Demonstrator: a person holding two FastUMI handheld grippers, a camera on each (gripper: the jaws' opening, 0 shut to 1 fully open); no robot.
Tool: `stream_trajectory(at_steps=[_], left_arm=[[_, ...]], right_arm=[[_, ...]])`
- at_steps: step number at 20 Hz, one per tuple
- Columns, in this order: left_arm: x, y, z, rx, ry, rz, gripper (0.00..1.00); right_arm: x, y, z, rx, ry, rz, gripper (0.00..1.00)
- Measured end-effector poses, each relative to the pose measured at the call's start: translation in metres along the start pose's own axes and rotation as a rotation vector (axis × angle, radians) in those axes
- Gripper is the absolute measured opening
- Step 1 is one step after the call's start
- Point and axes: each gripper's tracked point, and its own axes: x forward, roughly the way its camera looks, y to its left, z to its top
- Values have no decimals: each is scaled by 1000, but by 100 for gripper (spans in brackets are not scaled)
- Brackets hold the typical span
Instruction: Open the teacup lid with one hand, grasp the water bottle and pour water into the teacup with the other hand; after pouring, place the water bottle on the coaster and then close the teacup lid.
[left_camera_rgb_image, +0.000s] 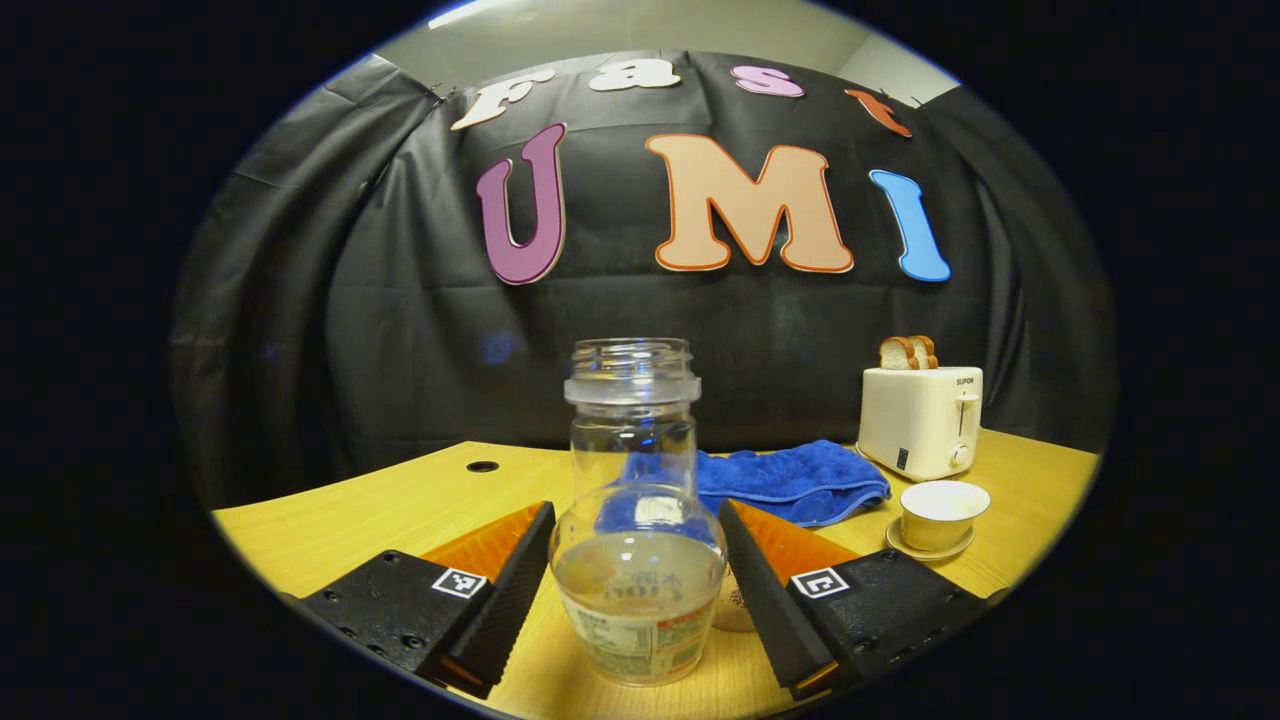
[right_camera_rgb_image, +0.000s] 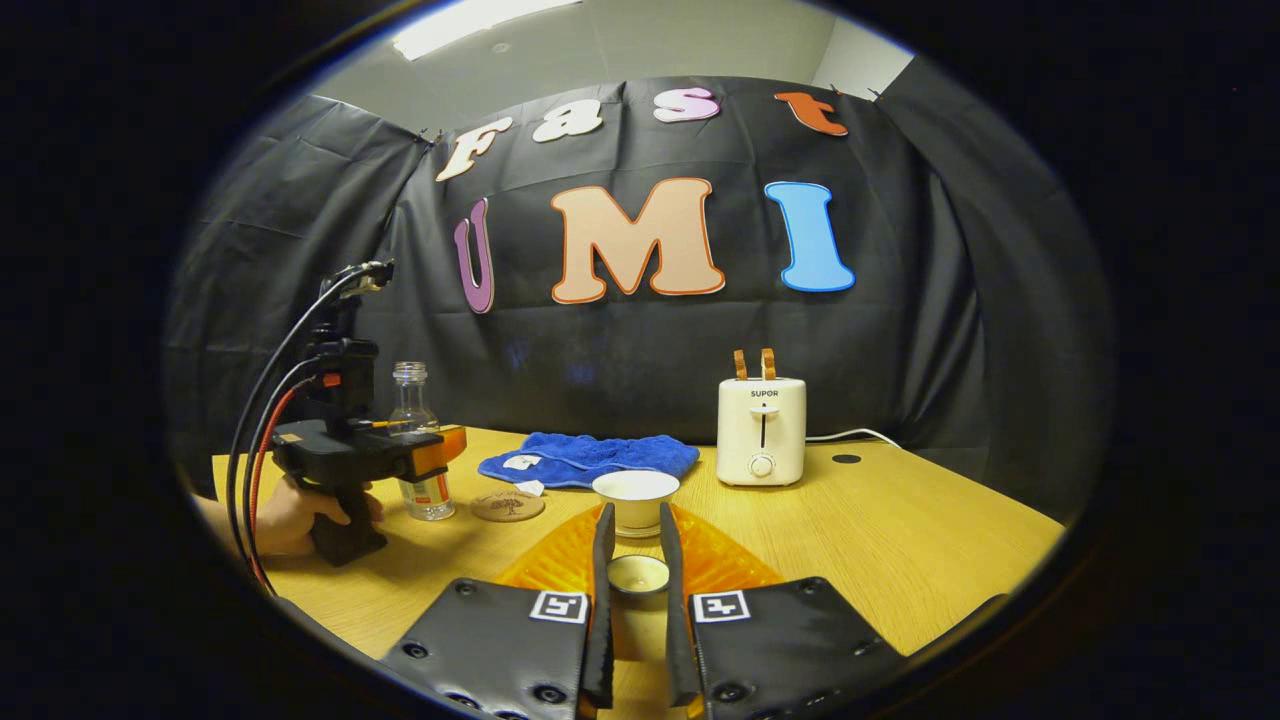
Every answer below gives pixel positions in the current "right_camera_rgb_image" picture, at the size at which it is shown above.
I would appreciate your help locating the white ceramic teacup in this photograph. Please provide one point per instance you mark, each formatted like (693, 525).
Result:
(636, 495)

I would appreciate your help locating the cream white toaster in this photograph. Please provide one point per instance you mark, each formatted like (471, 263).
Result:
(761, 430)

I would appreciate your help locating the blue towel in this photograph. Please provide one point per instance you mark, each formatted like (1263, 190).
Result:
(600, 458)

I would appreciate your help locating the clear plastic water bottle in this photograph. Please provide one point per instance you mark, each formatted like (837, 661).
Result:
(412, 400)

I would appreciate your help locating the round wooden coaster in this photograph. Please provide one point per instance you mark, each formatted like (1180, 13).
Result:
(508, 506)

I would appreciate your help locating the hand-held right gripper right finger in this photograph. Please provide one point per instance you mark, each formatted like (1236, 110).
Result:
(790, 650)

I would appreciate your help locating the black backdrop cloth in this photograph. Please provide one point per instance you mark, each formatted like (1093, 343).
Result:
(900, 300)

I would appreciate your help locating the toasted bread slice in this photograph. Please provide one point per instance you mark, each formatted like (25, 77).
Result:
(768, 364)
(740, 365)

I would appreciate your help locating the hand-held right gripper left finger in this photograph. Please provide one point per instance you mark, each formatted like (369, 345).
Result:
(500, 650)

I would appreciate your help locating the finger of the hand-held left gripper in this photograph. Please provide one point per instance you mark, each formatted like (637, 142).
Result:
(445, 448)

